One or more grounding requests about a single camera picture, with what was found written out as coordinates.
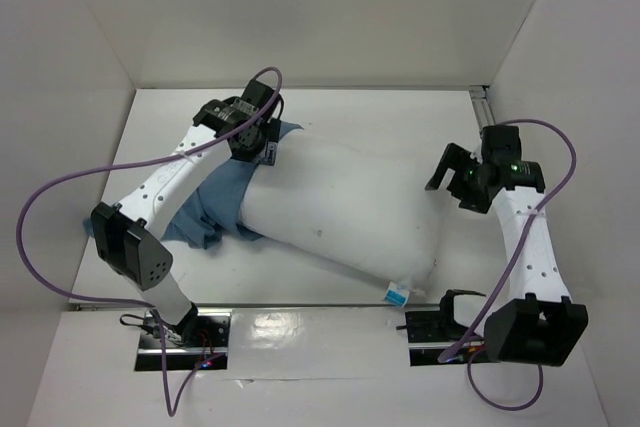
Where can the blue white pillow tag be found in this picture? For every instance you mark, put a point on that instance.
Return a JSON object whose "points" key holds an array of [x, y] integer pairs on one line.
{"points": [[396, 295]]}

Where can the white pillow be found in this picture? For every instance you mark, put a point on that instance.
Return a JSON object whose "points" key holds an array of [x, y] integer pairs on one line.
{"points": [[361, 210]]}

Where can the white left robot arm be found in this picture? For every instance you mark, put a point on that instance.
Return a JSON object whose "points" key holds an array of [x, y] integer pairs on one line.
{"points": [[128, 233]]}

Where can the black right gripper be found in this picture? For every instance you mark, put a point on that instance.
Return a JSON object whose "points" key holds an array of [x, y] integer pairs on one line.
{"points": [[456, 177]]}

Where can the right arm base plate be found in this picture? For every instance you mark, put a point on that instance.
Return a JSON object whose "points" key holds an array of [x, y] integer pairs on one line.
{"points": [[428, 336]]}

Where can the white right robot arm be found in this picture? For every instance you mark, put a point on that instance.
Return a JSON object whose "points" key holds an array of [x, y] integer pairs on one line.
{"points": [[529, 317]]}

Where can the aluminium frame rail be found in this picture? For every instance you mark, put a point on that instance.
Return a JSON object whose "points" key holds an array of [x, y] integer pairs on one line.
{"points": [[481, 107]]}

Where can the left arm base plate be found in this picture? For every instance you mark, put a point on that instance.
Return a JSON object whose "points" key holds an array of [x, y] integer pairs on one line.
{"points": [[206, 347]]}

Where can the blue pillowcase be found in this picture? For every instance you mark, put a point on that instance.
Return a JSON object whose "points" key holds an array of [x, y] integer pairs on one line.
{"points": [[214, 208]]}

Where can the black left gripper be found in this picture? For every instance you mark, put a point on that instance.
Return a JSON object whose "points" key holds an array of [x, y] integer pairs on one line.
{"points": [[270, 132]]}

